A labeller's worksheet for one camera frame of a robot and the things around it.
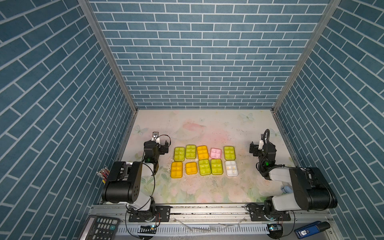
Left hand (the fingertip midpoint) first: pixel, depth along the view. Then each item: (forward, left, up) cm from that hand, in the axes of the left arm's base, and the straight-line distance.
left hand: (161, 140), depth 94 cm
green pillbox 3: (-15, -27, -7) cm, 32 cm away
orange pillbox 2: (-16, -11, -7) cm, 21 cm away
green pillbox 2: (-4, -19, -6) cm, 20 cm away
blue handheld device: (-46, -75, -2) cm, 88 cm away
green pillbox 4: (-15, -35, -6) cm, 38 cm away
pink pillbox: (-5, -35, -6) cm, 36 cm away
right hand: (-2, -64, +2) cm, 64 cm away
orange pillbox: (-5, -27, -7) cm, 28 cm away
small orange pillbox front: (-15, -19, -7) cm, 26 cm away
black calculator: (-45, +22, -5) cm, 50 cm away
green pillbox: (-6, -44, -5) cm, 44 cm away
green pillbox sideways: (-7, -11, -5) cm, 14 cm away
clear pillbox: (-16, -44, -5) cm, 47 cm away
